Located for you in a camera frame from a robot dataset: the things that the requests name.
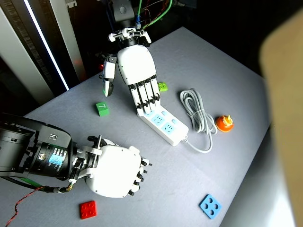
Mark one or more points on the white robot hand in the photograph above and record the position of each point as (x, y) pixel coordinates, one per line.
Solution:
(136, 63)
(113, 170)

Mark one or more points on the white power strip blue sockets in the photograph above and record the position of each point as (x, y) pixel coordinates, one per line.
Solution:
(165, 128)

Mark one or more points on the green four-stud toy brick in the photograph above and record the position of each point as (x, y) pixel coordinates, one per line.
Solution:
(163, 87)

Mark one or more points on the red four-stud toy brick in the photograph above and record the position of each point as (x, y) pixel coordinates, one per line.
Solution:
(88, 210)

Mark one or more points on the grey table cloth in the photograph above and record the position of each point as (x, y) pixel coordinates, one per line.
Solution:
(165, 177)

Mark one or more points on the green cube number 7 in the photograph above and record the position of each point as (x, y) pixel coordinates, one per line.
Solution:
(104, 112)

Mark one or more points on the white light strip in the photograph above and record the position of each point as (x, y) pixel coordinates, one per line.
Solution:
(45, 42)

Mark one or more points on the blue four-hole block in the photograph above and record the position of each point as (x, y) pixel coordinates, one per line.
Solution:
(210, 206)

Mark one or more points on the orange toy cake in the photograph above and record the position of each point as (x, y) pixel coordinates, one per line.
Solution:
(223, 126)

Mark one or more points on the grey upright panel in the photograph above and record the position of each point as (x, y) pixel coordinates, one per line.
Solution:
(21, 54)

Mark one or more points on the tan blurred board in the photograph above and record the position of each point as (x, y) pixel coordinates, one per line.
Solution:
(286, 94)

